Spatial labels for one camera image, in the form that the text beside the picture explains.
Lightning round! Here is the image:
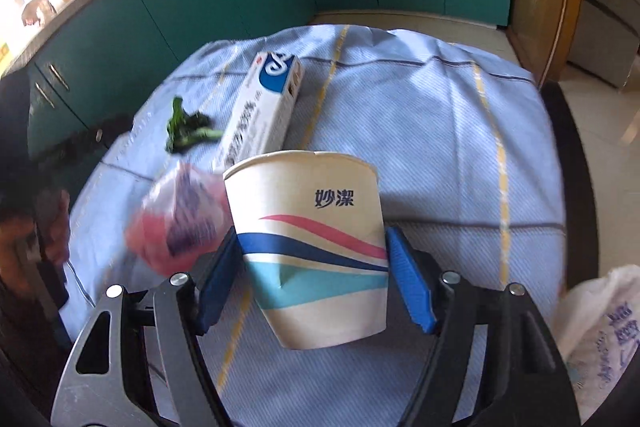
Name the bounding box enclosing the white trash bag bin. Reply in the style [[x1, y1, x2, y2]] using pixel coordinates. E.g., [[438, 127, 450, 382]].
[[551, 265, 639, 421]]

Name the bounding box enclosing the green vegetable scrap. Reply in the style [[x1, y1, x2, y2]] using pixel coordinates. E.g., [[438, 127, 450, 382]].
[[165, 96, 224, 154]]

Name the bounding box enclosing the silver refrigerator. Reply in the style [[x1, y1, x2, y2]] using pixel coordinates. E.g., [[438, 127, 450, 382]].
[[567, 0, 639, 89]]

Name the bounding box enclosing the blue checked tablecloth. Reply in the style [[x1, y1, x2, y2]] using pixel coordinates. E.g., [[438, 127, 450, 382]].
[[62, 25, 565, 426]]

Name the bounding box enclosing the pink plastic bag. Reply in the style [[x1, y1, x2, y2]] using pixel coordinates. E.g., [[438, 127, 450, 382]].
[[125, 162, 232, 277]]

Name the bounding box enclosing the person's left hand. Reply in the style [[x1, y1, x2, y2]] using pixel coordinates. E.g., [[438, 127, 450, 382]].
[[1, 190, 70, 300]]

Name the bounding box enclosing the white striped paper cup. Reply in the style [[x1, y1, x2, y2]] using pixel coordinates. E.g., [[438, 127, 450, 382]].
[[224, 150, 390, 350]]

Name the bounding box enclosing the white toothpaste box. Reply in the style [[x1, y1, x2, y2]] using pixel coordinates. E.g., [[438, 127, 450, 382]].
[[213, 52, 304, 172]]

